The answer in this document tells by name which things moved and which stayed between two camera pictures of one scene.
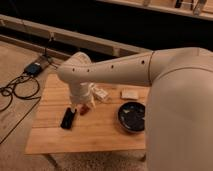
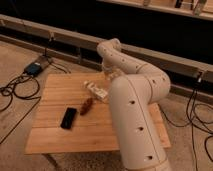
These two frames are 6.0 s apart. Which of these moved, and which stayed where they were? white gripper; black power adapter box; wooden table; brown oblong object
Moved: white gripper
Stayed: brown oblong object; black power adapter box; wooden table
